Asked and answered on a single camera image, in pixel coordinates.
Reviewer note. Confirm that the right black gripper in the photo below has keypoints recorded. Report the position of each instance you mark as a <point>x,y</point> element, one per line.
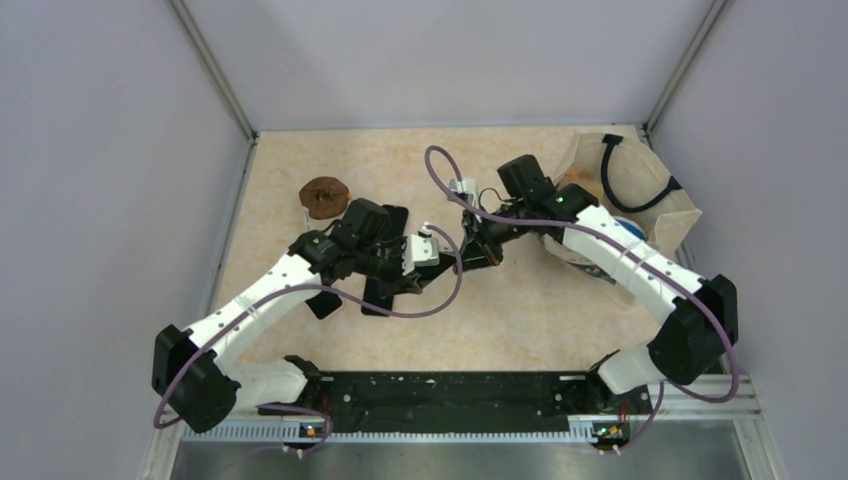
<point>480,248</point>

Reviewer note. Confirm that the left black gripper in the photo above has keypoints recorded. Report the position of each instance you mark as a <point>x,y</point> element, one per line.
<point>404,283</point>

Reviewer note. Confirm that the black smartphone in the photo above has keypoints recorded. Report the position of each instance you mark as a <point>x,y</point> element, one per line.
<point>373,295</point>

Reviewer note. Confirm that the black phone case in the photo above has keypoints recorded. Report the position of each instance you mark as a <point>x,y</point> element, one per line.
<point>397,221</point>

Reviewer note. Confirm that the pink cased phone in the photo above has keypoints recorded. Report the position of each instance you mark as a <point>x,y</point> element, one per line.
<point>447,262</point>

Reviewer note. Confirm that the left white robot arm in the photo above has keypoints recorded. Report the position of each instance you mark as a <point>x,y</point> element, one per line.
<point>196,371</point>

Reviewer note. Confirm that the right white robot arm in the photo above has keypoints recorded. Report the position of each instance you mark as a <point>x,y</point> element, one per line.
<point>698,317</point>

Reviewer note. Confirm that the white cased phone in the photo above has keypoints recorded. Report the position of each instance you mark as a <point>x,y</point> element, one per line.
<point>324,304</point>

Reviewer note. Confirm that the printed paper packet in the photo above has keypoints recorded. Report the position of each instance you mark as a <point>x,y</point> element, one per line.
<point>575,259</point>

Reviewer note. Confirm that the white cup brown lid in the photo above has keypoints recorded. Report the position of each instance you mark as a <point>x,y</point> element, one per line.
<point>323,199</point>

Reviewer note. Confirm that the blue white round tin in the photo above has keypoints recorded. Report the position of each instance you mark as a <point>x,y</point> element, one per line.
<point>632,227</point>

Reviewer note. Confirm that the beige tote bag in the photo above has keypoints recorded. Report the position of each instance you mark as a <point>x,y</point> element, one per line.
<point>631,181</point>

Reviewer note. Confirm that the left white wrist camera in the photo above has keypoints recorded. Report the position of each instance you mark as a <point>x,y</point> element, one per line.
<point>420,250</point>

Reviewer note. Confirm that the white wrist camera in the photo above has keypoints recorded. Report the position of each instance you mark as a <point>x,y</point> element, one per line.
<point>420,250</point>
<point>464,193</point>

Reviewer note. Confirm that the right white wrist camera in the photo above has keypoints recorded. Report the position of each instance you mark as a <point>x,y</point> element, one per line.
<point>464,193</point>

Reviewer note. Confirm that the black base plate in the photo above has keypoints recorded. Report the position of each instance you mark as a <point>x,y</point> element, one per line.
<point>461,402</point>

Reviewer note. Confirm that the grey slotted cable duct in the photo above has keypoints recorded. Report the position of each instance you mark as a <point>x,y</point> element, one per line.
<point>282,431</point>

